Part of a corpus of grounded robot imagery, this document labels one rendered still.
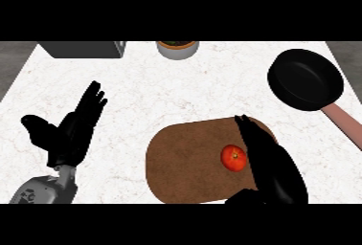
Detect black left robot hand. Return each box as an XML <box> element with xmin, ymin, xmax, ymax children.
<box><xmin>19</xmin><ymin>80</ymin><xmax>110</xmax><ymax>168</ymax></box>

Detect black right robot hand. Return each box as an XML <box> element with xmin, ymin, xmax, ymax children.
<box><xmin>223</xmin><ymin>114</ymin><xmax>311</xmax><ymax>205</ymax></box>

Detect red tomato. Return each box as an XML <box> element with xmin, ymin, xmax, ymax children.
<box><xmin>219</xmin><ymin>144</ymin><xmax>248</xmax><ymax>173</ymax></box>

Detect brown wooden cutting board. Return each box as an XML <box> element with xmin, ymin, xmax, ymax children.
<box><xmin>145</xmin><ymin>116</ymin><xmax>278</xmax><ymax>205</ymax></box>

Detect grey plant pot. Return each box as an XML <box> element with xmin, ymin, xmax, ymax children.
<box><xmin>155</xmin><ymin>40</ymin><xmax>201</xmax><ymax>61</ymax></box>

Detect dark grey box appliance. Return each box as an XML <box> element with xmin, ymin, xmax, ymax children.
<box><xmin>37</xmin><ymin>40</ymin><xmax>127</xmax><ymax>59</ymax></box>

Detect black pan with pink handle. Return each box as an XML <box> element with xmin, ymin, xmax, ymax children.
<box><xmin>266</xmin><ymin>48</ymin><xmax>362</xmax><ymax>151</ymax></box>

